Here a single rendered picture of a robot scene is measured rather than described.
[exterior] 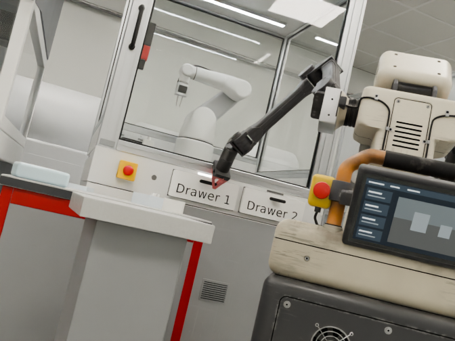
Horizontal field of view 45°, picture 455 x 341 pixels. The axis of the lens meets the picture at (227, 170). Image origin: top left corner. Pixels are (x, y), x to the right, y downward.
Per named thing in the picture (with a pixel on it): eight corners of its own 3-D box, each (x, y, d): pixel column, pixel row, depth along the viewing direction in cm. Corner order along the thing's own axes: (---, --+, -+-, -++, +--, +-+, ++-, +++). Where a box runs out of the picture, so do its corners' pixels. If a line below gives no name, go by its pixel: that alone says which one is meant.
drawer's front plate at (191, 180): (233, 210, 231) (240, 185, 232) (168, 195, 223) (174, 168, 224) (232, 210, 233) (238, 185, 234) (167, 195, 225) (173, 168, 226)
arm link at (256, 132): (313, 63, 210) (331, 85, 212) (309, 63, 215) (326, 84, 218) (230, 138, 210) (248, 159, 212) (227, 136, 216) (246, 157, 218)
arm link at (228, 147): (224, 145, 213) (237, 151, 213) (228, 139, 219) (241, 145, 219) (218, 160, 217) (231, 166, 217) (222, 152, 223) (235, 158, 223)
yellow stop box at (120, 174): (134, 181, 216) (139, 164, 217) (116, 176, 214) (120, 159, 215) (133, 181, 221) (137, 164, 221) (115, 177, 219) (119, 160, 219)
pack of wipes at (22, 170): (59, 186, 168) (63, 172, 169) (68, 188, 160) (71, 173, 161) (9, 174, 161) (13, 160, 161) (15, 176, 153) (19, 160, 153)
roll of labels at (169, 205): (158, 208, 175) (160, 196, 175) (166, 210, 181) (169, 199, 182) (177, 213, 172) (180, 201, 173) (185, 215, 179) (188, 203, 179)
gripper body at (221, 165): (227, 167, 227) (233, 153, 224) (229, 181, 219) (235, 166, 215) (212, 163, 226) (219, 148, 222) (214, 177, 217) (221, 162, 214)
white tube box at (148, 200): (168, 210, 189) (170, 199, 189) (147, 206, 184) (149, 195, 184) (151, 206, 199) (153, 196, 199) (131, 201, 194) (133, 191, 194)
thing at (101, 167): (316, 235, 244) (323, 203, 245) (87, 180, 216) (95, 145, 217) (247, 220, 335) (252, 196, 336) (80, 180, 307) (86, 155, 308)
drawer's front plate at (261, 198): (300, 226, 240) (306, 202, 241) (239, 212, 232) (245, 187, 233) (298, 226, 241) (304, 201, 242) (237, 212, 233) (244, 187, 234)
